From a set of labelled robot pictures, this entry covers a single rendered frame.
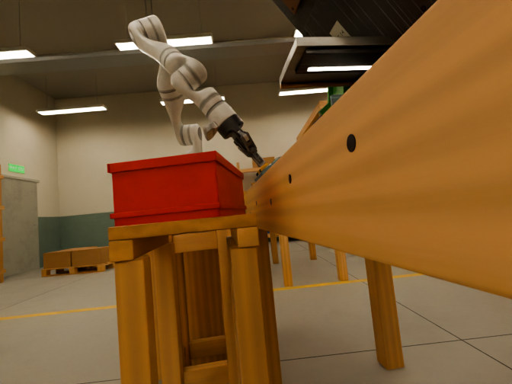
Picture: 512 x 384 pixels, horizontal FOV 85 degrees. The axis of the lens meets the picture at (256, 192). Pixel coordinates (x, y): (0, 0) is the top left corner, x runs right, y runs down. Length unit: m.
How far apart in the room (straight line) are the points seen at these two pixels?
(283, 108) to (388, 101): 8.31
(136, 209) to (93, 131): 8.78
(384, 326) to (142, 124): 8.10
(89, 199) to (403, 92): 8.94
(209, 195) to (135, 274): 0.19
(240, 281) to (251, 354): 0.13
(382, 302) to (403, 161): 1.40
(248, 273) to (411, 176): 0.38
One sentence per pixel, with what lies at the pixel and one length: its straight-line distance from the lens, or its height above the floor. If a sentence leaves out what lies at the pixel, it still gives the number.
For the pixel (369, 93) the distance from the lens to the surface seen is 0.24.
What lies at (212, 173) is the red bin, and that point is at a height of 0.88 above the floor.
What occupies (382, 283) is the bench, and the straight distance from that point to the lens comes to 1.56.
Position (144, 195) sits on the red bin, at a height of 0.85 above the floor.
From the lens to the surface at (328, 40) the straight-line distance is 0.64.
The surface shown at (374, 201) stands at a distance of 0.23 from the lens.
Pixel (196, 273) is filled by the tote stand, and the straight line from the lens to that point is 1.56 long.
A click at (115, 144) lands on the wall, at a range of 8.95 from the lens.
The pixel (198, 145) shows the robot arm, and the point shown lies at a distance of 1.27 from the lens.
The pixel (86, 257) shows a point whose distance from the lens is 6.30.
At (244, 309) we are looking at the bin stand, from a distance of 0.54.
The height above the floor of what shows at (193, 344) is 0.23.
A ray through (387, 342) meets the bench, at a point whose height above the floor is 0.13.
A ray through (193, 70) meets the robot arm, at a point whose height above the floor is 1.21.
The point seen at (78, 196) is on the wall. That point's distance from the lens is 9.19.
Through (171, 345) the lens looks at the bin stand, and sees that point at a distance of 0.87.
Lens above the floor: 0.80
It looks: 5 degrees up
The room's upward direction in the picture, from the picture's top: 6 degrees counter-clockwise
